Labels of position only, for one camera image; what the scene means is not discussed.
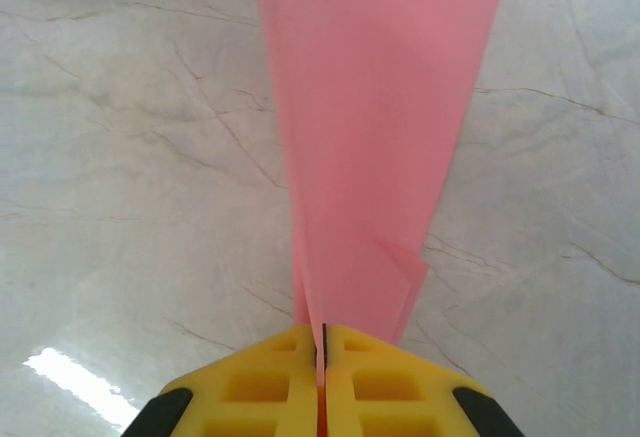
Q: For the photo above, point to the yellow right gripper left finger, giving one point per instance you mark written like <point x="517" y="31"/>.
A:
<point x="250" y="392"/>

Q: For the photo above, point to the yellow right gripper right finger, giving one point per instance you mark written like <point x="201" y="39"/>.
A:
<point x="395" y="392"/>

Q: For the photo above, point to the pink cloth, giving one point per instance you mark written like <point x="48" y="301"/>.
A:
<point x="370" y="132"/>

